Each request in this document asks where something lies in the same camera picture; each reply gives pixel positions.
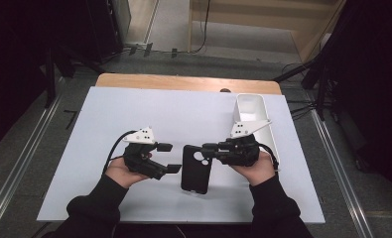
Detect white oblong container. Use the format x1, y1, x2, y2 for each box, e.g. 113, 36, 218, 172
232, 93, 280, 161

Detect black stand legs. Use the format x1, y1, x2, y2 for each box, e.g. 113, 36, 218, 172
272, 54, 335, 122
44, 43, 106, 109

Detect person's left hand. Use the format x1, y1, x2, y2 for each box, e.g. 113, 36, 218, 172
104, 152, 154, 189

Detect light wooden furniture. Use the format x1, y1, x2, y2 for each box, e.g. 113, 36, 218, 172
187, 0, 347, 63

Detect metal floor rail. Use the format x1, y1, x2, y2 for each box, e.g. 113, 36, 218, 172
310, 108, 376, 238
0, 77, 66, 238

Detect wooden table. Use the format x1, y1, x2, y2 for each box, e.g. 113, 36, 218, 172
94, 72, 283, 96

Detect black floor cables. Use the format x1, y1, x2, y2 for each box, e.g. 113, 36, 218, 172
281, 61, 321, 121

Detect black hanging cable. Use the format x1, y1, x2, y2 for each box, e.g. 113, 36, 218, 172
189, 0, 211, 55

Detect hand-held gripper cable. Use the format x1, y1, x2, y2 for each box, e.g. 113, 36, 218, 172
257, 142, 281, 174
101, 130, 139, 176

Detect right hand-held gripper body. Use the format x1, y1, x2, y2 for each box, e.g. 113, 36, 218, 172
216, 119, 273, 168

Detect black cabinet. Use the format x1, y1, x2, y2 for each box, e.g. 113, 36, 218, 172
83, 0, 126, 63

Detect left hand-held gripper cable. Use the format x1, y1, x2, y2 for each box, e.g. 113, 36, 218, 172
101, 130, 139, 176

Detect white board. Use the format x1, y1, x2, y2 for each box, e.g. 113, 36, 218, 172
37, 86, 327, 225

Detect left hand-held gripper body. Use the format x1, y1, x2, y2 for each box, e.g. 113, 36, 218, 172
122, 126, 170, 181

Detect right hand-held gripper cable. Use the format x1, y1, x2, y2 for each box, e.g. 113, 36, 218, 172
257, 142, 281, 174

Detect black phone case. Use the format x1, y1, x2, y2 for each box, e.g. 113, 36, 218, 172
180, 144, 213, 195

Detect person's right hand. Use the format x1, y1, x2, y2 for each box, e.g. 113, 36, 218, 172
229, 150, 278, 187

